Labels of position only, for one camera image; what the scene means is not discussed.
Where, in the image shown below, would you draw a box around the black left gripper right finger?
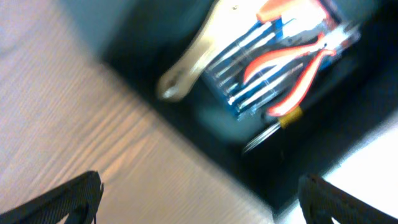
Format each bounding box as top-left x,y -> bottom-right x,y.
298,174 -> 397,224

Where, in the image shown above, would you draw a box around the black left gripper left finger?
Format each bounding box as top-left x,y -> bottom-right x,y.
1,170 -> 104,224

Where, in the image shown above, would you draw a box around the yellow collared small screwdriver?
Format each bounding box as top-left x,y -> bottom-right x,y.
242,106 -> 303,154

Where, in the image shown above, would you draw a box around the clear blue screwdriver set case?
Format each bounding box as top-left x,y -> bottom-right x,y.
203,1 -> 359,119

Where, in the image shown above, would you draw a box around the red handled small pliers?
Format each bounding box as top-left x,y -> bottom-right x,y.
242,32 -> 337,118

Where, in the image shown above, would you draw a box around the orange scraper with wooden handle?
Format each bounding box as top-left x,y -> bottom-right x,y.
156,0 -> 307,102

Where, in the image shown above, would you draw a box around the dark green open box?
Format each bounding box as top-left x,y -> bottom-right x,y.
58,0 -> 398,218

